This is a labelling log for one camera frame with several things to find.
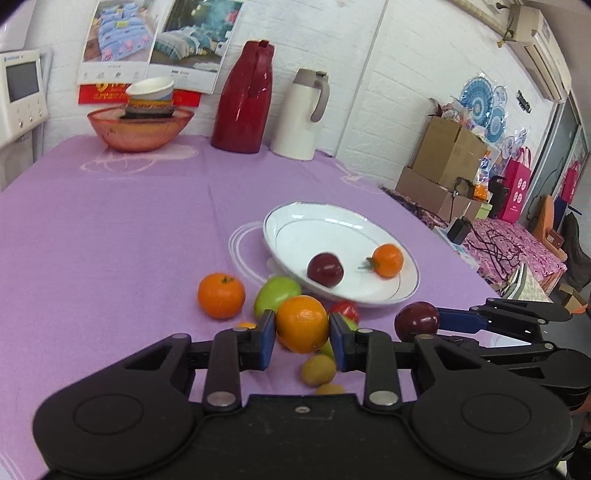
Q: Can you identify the white air conditioner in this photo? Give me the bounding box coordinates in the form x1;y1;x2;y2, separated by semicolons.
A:
503;4;572;103

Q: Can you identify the black power adapter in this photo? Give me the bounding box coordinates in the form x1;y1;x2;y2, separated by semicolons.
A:
447;217;472;245

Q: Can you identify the orange mandarin on cloth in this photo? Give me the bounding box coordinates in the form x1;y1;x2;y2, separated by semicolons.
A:
197;273;245;320

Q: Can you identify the lower cardboard box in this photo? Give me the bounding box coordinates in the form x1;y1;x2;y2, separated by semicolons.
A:
394;167;492;222

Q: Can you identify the brown kiwi fruit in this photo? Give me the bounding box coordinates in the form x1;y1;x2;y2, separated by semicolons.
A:
315;383;346;396
301;354;337;387

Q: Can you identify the purple tablecloth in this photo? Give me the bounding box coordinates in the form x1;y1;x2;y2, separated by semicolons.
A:
1;136;493;479

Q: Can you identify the blue paper fan decoration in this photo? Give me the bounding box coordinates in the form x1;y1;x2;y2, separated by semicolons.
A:
459;76;493;127

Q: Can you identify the green apple on cloth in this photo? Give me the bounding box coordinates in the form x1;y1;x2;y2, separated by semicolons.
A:
253;276;301;318

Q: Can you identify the orange glass bowl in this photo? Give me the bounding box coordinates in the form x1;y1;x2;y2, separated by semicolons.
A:
87;107;194;153

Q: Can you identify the white thermos jug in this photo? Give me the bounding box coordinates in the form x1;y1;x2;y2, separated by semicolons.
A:
270;68;331;161

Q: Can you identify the red thermos jug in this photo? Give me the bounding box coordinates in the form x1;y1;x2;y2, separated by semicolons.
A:
211;40;274;154

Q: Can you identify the large orange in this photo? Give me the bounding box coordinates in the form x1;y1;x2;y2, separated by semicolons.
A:
276;295;329;354

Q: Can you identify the white plate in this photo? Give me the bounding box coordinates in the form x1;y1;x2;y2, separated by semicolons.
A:
263;202;421;308

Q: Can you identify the pink gift bag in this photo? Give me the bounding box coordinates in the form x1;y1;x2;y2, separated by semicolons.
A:
498;146;532;223

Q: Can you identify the small orange kumquat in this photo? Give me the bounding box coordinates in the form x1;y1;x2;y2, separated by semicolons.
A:
235;322;256;329

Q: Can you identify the orange tangerine with leaf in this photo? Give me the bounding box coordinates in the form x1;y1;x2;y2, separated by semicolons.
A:
360;244;404;279

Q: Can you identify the bedding calendar poster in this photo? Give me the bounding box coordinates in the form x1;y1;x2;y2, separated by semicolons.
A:
77;0;243;94

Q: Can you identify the red apple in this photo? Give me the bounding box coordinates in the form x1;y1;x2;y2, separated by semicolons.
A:
328;301;360;324

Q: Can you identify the green apple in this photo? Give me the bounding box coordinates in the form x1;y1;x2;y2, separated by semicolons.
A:
253;276;301;318
318;316;359;365

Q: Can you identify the upper cardboard box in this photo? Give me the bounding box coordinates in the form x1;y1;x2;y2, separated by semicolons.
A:
412;117;488;190

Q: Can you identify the white water dispenser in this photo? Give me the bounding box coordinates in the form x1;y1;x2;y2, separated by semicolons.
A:
0;49;49;148

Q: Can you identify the cardboard box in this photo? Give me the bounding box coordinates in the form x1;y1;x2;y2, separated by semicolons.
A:
412;117;488;190
394;167;492;222

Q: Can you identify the stack of paper cups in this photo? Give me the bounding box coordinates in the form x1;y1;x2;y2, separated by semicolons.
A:
123;77;175;119

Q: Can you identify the dark red plum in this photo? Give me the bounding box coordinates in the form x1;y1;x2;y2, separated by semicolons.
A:
394;301;440;342
307;252;345;288

